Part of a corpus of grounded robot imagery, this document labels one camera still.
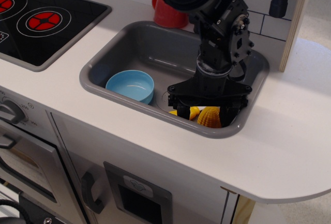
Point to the grey cabinet door handle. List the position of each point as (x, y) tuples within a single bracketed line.
[(87, 182)]

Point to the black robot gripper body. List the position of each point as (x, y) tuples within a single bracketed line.
[(205, 90)]

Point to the grey dispenser panel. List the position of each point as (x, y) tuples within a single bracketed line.
[(139, 198)]

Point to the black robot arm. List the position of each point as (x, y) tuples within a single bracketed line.
[(220, 71)]

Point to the red plastic cup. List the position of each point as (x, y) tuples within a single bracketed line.
[(167, 16)]

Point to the light wood side panel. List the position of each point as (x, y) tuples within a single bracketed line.
[(293, 32)]

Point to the black toy stovetop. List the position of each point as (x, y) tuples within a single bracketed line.
[(35, 33)]

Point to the grey oven door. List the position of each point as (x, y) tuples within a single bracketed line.
[(35, 168)]

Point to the yellow toy corn cob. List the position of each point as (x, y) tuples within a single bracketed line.
[(209, 117)]

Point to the light blue plastic bowl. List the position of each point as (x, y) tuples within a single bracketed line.
[(134, 84)]

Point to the grey oven control knob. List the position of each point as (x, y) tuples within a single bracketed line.
[(12, 113)]

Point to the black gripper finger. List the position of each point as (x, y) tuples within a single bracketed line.
[(183, 111), (227, 115)]

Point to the yellow handled toy spatula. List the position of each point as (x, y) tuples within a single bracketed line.
[(194, 112)]

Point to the grey plastic sink basin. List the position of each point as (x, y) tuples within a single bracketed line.
[(169, 57)]

